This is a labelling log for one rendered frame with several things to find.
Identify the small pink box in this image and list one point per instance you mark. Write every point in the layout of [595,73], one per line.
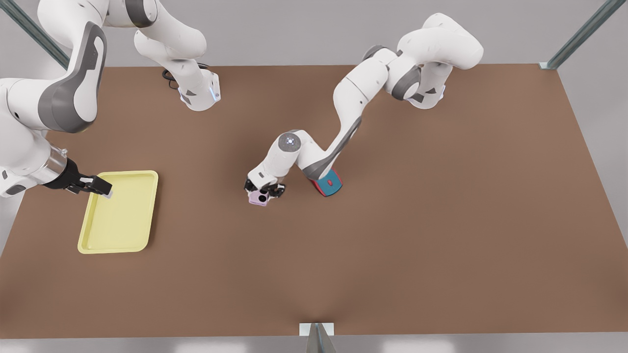
[257,198]

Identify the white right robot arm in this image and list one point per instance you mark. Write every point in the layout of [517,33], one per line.
[68,93]

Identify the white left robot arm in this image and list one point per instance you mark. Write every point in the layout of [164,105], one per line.
[353,93]

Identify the yellow rectangular tray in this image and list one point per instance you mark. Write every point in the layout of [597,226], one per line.
[120,215]

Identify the teal and red box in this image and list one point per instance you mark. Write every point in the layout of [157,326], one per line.
[329,185]

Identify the silver frame post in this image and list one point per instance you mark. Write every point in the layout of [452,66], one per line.
[318,336]
[37,34]
[581,34]

